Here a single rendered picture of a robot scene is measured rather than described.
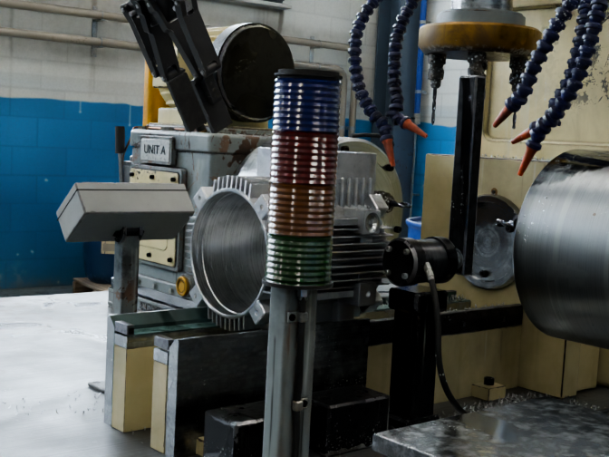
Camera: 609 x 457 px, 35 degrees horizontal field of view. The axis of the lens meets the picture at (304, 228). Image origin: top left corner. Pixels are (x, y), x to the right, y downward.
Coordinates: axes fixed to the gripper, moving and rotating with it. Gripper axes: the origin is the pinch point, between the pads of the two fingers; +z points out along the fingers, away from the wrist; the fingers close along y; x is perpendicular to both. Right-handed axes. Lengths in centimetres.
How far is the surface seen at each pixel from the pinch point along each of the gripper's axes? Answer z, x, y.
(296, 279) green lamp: 6.0, 20.7, -38.2
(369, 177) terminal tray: 16.7, -12.8, -10.8
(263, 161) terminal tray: 10.1, -4.0, -2.3
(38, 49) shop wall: 72, -219, 540
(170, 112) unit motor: 17, -30, 61
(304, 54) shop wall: 173, -431, 533
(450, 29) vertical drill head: 7.1, -37.9, -8.1
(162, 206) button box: 13.0, 4.9, 11.4
